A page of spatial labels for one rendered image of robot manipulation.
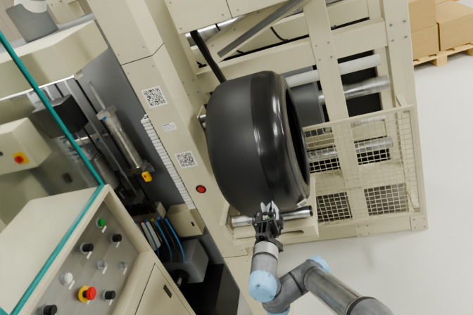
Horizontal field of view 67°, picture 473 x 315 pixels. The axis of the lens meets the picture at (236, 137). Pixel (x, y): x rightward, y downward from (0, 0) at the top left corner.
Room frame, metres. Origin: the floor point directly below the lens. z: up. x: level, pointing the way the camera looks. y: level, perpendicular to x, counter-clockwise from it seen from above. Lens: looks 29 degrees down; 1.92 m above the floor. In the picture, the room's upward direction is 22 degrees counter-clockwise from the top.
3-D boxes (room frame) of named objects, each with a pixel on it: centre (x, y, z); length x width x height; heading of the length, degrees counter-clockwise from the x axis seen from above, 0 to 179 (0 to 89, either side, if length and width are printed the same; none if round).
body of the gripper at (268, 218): (0.82, 0.02, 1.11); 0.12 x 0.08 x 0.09; 161
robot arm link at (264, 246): (0.75, 0.05, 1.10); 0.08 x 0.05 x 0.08; 71
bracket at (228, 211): (1.30, 0.12, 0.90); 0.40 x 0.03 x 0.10; 161
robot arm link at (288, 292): (0.68, 0.06, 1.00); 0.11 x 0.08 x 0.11; 103
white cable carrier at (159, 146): (1.31, 0.29, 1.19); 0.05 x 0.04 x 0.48; 161
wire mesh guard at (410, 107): (1.48, -0.37, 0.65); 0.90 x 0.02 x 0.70; 71
